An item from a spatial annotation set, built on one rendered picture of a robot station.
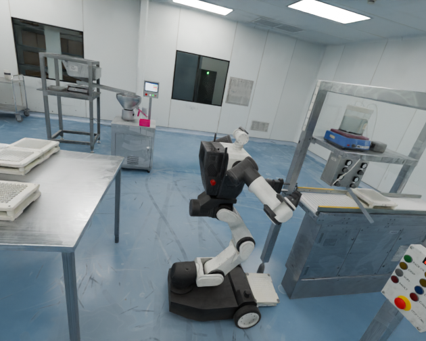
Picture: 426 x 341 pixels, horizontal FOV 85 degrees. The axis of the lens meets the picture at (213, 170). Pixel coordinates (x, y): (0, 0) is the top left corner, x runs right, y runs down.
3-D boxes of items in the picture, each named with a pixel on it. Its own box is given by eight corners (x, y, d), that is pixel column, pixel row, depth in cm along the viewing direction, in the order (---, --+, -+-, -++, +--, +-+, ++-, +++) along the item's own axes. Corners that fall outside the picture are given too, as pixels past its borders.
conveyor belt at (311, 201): (313, 216, 162) (316, 210, 160) (294, 197, 185) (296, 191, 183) (449, 219, 198) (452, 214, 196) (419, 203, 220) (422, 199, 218)
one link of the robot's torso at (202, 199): (190, 220, 149) (194, 197, 143) (188, 209, 161) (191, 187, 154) (231, 221, 157) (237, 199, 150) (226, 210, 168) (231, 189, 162)
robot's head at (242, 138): (235, 147, 136) (239, 132, 132) (230, 142, 145) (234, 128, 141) (246, 148, 137) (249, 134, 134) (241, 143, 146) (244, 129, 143)
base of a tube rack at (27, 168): (-22, 171, 141) (-23, 167, 140) (5, 156, 163) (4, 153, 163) (24, 175, 146) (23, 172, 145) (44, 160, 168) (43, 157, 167)
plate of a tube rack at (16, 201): (-53, 208, 102) (-54, 203, 101) (-12, 182, 124) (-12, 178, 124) (11, 212, 107) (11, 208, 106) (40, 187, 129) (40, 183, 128)
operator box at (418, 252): (420, 333, 85) (461, 280, 75) (380, 291, 100) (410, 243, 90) (431, 331, 86) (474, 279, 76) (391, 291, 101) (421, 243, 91)
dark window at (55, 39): (18, 74, 517) (11, 16, 475) (19, 74, 518) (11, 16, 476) (84, 84, 554) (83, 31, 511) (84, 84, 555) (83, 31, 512)
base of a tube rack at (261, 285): (245, 272, 202) (244, 274, 203) (254, 302, 183) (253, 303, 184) (269, 273, 211) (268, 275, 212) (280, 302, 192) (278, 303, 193)
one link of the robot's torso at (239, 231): (243, 258, 171) (211, 217, 149) (235, 242, 186) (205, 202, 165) (260, 247, 170) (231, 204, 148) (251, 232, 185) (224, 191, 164)
